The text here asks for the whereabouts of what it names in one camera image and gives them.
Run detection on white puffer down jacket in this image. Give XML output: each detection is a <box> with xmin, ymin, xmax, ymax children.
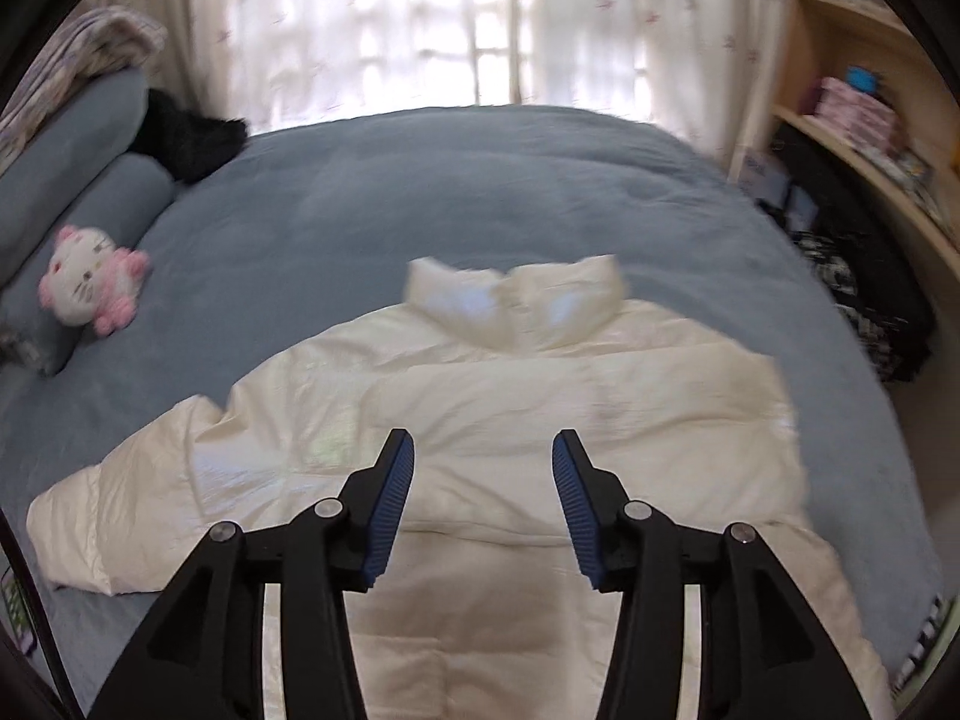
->
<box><xmin>26</xmin><ymin>257</ymin><xmax>893</xmax><ymax>718</ymax></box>

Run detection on black white patterned cloth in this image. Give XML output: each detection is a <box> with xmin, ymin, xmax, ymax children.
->
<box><xmin>789</xmin><ymin>231</ymin><xmax>937</xmax><ymax>383</ymax></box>

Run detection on pink white cat plush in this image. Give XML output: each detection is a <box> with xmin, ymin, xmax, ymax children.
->
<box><xmin>37</xmin><ymin>224</ymin><xmax>151</xmax><ymax>338</ymax></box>

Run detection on blue-grey bed cover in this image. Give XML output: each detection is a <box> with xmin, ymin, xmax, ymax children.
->
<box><xmin>2</xmin><ymin>107</ymin><xmax>942</xmax><ymax>704</ymax></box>

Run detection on lower blue-grey rolled pillow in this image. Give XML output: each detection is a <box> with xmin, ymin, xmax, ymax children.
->
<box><xmin>2</xmin><ymin>154</ymin><xmax>174</xmax><ymax>376</ymax></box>

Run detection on blue-grey rolled pillow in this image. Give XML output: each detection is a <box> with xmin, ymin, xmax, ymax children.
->
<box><xmin>2</xmin><ymin>154</ymin><xmax>174</xmax><ymax>376</ymax></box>
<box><xmin>0</xmin><ymin>68</ymin><xmax>148</xmax><ymax>284</ymax></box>

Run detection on white cardboard box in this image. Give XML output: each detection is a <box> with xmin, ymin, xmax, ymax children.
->
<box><xmin>737</xmin><ymin>149</ymin><xmax>791</xmax><ymax>208</ymax></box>

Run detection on black fluffy garment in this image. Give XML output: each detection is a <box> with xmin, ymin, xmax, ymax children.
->
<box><xmin>128</xmin><ymin>88</ymin><xmax>247</xmax><ymax>185</ymax></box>

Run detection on pink stacked boxes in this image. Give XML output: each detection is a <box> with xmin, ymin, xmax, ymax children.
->
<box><xmin>814</xmin><ymin>76</ymin><xmax>901</xmax><ymax>154</ymax></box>

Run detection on upper blue-grey rolled pillow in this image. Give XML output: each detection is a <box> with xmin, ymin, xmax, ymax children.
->
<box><xmin>0</xmin><ymin>68</ymin><xmax>148</xmax><ymax>284</ymax></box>

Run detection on wooden bookshelf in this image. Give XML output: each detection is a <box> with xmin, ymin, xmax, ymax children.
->
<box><xmin>765</xmin><ymin>0</ymin><xmax>958</xmax><ymax>289</ymax></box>

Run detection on floral folded blanket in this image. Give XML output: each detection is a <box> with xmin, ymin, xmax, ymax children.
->
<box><xmin>2</xmin><ymin>5</ymin><xmax>167</xmax><ymax>172</ymax></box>

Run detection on white floral curtains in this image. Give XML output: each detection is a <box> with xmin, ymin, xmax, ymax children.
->
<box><xmin>133</xmin><ymin>0</ymin><xmax>809</xmax><ymax>166</ymax></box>

